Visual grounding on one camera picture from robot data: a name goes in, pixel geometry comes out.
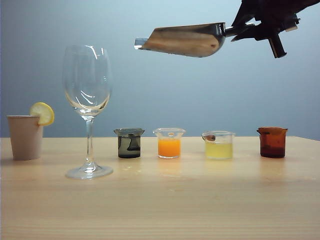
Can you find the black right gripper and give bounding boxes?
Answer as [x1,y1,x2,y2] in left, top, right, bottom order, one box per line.
[230,0,301,59]

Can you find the shiny metal ice scoop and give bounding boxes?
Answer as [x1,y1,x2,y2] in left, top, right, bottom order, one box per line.
[137,21,253,59]

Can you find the clear ice cube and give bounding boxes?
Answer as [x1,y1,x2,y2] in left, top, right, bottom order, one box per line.
[134,37,150,50]

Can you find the brown amber glass beaker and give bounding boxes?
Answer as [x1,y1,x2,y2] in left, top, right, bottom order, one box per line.
[256,126,289,159]

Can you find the clear beaker with yellow juice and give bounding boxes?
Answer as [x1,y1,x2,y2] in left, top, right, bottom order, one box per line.
[201,130,236,161]

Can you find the clear beaker with orange juice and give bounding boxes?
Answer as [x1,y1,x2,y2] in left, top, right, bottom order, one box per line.
[152,127,186,160]

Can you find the grey smoked glass beaker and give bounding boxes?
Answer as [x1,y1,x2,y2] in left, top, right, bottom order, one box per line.
[113,128,145,159]

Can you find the tall clear wine glass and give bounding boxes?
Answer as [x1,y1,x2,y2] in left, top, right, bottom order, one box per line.
[62,45,115,180]

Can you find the yellow lemon slice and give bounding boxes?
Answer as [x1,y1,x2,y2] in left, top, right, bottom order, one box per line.
[29,101,55,127]

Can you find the beige paper cup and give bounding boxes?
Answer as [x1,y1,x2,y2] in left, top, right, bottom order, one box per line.
[6,115,45,161]

